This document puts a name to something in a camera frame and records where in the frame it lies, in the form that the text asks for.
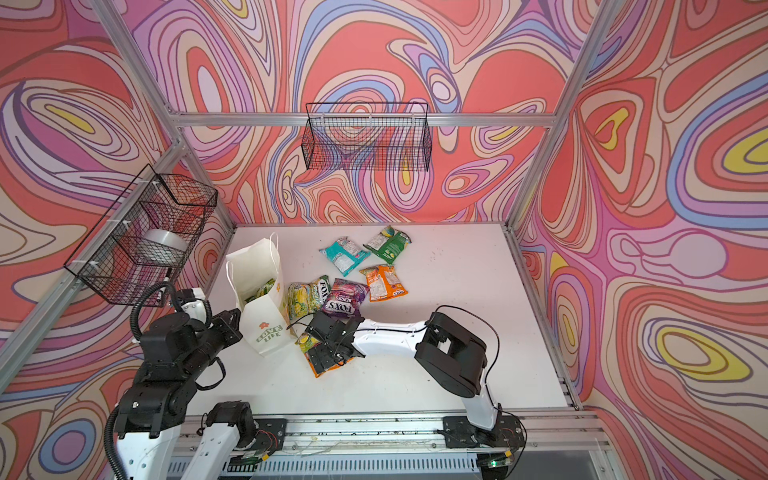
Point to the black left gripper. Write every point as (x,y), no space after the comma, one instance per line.
(230,330)

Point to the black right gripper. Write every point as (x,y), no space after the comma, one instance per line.
(327,362)

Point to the orange Fox's candy packet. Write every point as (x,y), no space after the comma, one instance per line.
(324,355)

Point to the purple Fox's candy packet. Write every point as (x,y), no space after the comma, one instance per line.
(345,299)

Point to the orange white snack packet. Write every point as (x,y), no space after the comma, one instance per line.
(383,283)

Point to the white paper gift bag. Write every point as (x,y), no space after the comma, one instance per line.
(264,322)

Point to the green yellow Fox's candy packet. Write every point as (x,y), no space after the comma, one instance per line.
(261,291)

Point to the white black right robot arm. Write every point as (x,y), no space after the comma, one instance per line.
(453,356)

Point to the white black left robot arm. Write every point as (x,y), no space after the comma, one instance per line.
(142,429)

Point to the marker pen in basket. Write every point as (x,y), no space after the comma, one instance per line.
(161,292)

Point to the teal snack packet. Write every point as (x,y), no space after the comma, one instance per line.
(345,254)

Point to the white tape roll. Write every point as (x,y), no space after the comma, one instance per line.
(162,247)

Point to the dark green snack packet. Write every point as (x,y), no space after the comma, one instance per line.
(388,244)

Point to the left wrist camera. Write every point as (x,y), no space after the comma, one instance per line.
(194,303)

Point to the black wire basket left wall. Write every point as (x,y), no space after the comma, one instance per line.
(108,262)

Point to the black wire basket wall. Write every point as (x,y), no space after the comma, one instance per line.
(367,136)
(108,262)

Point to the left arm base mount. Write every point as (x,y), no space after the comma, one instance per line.
(267,436)

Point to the aluminium front rail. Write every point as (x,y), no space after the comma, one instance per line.
(395,446)

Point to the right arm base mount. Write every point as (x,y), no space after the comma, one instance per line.
(508,432)

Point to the black wire basket back wall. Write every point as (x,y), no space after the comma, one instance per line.
(367,136)

